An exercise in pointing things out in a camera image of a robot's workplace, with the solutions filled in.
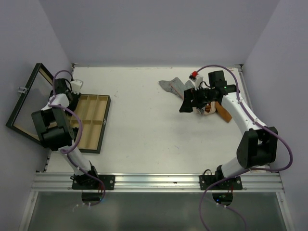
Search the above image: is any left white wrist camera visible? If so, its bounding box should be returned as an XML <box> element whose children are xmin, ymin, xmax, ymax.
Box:
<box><xmin>70</xmin><ymin>79</ymin><xmax>83</xmax><ymax>94</ymax></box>

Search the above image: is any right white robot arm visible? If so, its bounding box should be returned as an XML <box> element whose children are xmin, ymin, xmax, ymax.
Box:
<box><xmin>179</xmin><ymin>71</ymin><xmax>278</xmax><ymax>189</ymax></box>

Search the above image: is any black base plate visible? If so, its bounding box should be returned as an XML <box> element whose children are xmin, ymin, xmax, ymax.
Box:
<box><xmin>199</xmin><ymin>169</ymin><xmax>243</xmax><ymax>190</ymax></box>
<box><xmin>70</xmin><ymin>174</ymin><xmax>116</xmax><ymax>190</ymax></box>

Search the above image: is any aluminium mounting rail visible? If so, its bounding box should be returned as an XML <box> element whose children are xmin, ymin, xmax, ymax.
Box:
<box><xmin>31</xmin><ymin>172</ymin><xmax>284</xmax><ymax>193</ymax></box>

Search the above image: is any wooden compartment organizer box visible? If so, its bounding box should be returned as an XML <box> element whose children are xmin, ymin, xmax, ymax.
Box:
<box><xmin>75</xmin><ymin>94</ymin><xmax>111</xmax><ymax>154</ymax></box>

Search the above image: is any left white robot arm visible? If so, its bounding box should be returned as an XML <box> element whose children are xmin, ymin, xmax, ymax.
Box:
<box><xmin>31</xmin><ymin>78</ymin><xmax>100</xmax><ymax>189</ymax></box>

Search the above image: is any white wall latch clip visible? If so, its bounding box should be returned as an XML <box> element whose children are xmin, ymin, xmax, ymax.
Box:
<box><xmin>17</xmin><ymin>87</ymin><xmax>28</xmax><ymax>94</ymax></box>

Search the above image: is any purple cable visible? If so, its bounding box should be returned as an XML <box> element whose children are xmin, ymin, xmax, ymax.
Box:
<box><xmin>196</xmin><ymin>64</ymin><xmax>294</xmax><ymax>231</ymax></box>
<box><xmin>52</xmin><ymin>70</ymin><xmax>106</xmax><ymax>207</ymax></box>

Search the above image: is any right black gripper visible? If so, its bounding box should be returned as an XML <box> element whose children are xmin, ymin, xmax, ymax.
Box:
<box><xmin>180</xmin><ymin>84</ymin><xmax>215</xmax><ymax>112</ymax></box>

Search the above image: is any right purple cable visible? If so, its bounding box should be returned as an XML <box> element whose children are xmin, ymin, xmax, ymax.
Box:
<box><xmin>196</xmin><ymin>64</ymin><xmax>294</xmax><ymax>231</ymax></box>

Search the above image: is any orange underwear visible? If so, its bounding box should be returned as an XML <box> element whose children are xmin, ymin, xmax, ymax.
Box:
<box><xmin>193</xmin><ymin>102</ymin><xmax>232</xmax><ymax>123</ymax></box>

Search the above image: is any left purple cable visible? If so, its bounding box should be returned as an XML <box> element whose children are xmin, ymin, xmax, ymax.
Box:
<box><xmin>52</xmin><ymin>70</ymin><xmax>106</xmax><ymax>207</ymax></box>

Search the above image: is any grey striped underwear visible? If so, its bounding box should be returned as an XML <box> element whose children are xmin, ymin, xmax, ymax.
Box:
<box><xmin>158</xmin><ymin>77</ymin><xmax>194</xmax><ymax>100</ymax></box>

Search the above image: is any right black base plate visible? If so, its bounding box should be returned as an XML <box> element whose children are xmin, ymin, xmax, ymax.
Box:
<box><xmin>199</xmin><ymin>169</ymin><xmax>243</xmax><ymax>190</ymax></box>

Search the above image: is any glass box lid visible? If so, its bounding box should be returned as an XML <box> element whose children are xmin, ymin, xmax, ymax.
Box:
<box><xmin>6</xmin><ymin>63</ymin><xmax>53</xmax><ymax>144</ymax></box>

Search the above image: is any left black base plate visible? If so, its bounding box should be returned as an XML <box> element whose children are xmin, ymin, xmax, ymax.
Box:
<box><xmin>70</xmin><ymin>174</ymin><xmax>116</xmax><ymax>190</ymax></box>

